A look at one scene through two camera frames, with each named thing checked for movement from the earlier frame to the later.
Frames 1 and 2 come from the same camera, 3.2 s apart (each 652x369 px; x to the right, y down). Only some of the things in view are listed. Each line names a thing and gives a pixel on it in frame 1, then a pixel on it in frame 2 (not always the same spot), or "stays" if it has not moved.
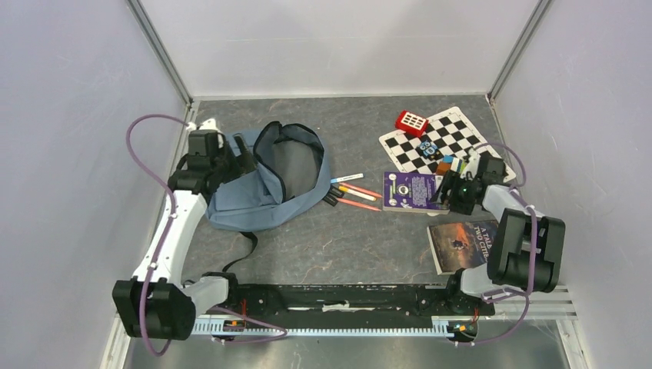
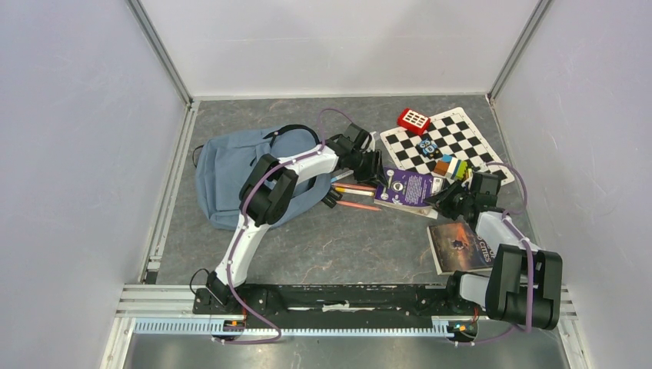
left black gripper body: x=230 y=166 → x=367 y=166
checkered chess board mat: x=449 y=133 stays
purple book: x=411 y=192 stays
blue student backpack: x=292 y=175 stays
